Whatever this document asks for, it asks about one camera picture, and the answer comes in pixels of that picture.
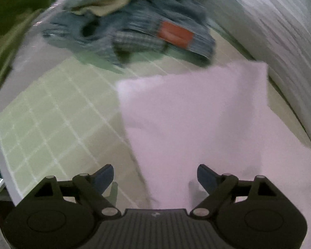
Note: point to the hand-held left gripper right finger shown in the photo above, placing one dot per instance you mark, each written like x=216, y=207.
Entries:
x=206, y=177

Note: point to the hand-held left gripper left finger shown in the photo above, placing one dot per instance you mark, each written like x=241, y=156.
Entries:
x=105, y=176

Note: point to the pale pink cloth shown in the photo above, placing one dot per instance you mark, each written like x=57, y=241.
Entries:
x=197, y=114

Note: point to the green checked bed sheet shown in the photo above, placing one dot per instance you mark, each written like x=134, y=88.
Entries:
x=57, y=114

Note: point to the plaid shirt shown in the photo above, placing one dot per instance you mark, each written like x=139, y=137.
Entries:
x=137, y=41

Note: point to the pale bed quilt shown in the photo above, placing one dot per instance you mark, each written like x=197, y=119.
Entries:
x=280, y=39

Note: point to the blue denim jeans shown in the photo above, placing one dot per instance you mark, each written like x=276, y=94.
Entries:
x=171, y=13

